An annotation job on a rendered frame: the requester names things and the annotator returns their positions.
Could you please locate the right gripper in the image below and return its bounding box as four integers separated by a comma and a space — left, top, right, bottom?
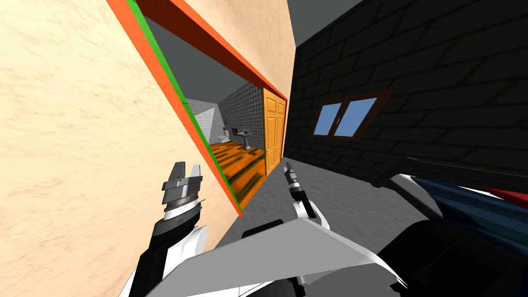
283, 161, 304, 192

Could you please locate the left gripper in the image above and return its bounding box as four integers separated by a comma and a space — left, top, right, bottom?
161, 161, 204, 206

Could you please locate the orange panelled door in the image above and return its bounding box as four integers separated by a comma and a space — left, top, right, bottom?
262, 88, 287, 178

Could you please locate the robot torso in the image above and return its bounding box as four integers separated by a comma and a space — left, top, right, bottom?
145, 218, 408, 297

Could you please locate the dark framed window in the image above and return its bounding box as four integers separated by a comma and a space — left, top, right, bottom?
309, 88, 393, 142

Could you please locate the bed with blue cover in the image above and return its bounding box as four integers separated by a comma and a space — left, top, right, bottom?
370, 156, 528, 257

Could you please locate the white pedestal sink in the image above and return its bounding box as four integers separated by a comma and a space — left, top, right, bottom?
240, 127, 254, 151

